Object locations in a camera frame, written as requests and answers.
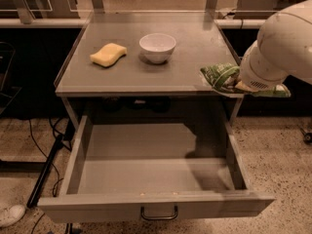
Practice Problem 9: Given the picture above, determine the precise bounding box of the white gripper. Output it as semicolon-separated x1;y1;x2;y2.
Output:
235;41;288;93

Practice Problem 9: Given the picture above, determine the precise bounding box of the green jalapeno chip bag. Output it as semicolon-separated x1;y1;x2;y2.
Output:
200;63;292;98

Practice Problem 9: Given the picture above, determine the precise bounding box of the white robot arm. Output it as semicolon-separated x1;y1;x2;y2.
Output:
236;0;312;92

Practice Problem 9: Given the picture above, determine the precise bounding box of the grey cabinet counter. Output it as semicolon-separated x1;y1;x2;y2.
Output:
54;11;255;129

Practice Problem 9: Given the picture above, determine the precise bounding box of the grey open drawer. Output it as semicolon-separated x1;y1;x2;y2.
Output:
38;116;274;223

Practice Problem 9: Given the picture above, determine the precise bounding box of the dark caster wheel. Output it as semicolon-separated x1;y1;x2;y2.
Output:
300;129;312;144

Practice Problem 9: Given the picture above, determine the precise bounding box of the white ceramic bowl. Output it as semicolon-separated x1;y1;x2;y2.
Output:
139;33;176;64

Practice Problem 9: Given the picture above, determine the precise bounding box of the yellow sponge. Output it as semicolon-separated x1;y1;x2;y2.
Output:
90;43;127;67

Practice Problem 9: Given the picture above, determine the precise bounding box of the black pole on floor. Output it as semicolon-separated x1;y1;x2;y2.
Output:
26;135;62;209

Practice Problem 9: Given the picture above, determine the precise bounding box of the white sneaker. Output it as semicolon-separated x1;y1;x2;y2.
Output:
0;205;25;228

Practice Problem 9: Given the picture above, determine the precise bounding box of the dark metal drawer handle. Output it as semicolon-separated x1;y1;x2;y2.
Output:
140;206;178;221

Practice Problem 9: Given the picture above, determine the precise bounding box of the black floor cable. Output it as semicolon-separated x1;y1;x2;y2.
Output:
28;116;73;200

